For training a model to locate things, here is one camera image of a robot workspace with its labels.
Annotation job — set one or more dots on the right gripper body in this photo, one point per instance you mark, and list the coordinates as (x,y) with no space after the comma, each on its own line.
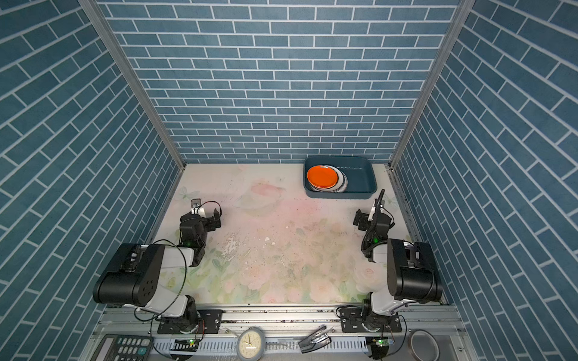
(366,225)

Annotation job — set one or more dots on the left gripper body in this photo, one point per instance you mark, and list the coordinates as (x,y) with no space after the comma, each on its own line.
(208,226)

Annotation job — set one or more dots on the white plate flower outline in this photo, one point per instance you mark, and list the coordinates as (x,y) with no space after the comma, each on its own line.
(340,187)

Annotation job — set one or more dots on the orange plate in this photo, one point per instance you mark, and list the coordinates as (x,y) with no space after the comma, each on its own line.
(322,177)

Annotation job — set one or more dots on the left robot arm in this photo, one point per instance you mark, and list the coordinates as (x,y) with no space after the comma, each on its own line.
(132,277)

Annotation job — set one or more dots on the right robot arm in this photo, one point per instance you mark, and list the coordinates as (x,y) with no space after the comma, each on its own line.
(411,272)

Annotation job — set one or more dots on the teal plastic bin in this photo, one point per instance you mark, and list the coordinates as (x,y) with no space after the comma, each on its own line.
(358,170)

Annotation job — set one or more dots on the black stapler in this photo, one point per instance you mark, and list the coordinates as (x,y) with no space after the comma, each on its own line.
(315,341)

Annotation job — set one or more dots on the white analog clock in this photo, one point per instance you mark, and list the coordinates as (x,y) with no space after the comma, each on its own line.
(251,345)

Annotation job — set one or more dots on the black calculator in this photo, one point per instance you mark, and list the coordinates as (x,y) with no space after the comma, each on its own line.
(123,348)

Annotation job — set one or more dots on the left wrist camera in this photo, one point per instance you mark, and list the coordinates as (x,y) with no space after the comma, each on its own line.
(197,207)

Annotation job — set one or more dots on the aluminium rail base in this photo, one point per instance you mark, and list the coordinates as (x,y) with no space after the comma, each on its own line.
(285,325)

